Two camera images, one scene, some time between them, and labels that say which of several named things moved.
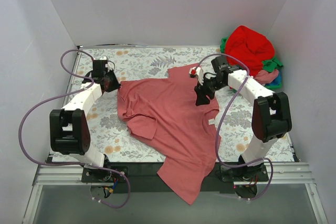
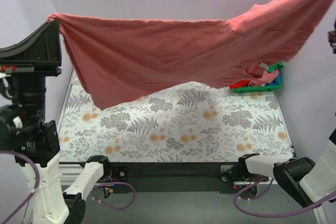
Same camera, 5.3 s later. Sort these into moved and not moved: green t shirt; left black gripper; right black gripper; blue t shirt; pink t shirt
Moved: left black gripper; right black gripper; pink t shirt
Not moved: green t shirt; blue t shirt
